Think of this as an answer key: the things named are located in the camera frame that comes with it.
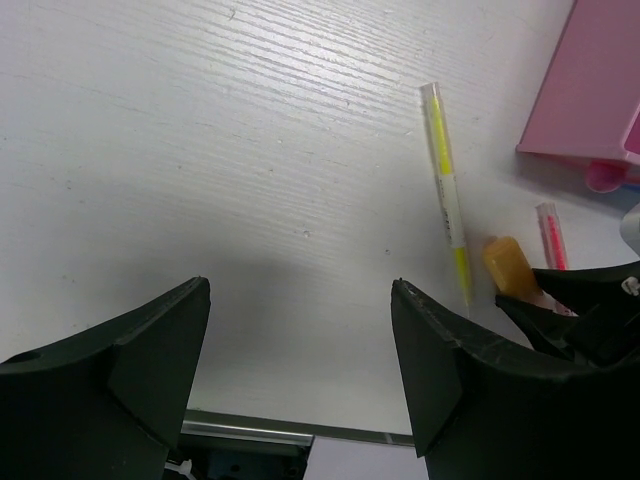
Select red thin pen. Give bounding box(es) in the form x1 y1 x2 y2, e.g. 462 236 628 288
536 202 569 271

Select orange highlighter marker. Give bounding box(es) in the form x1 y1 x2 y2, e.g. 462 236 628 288
482 236 574 316

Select pink container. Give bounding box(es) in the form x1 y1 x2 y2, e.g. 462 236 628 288
516 1 639 193

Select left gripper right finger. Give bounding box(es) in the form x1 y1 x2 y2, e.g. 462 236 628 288
391 279 639 479

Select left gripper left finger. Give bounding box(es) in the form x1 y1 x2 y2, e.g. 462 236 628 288
1 277 211 479

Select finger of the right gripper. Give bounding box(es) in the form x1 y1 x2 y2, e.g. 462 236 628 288
495 294 595 365
533 261 639 318

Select yellow thin pen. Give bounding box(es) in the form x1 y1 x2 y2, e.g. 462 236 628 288
419 82 473 308

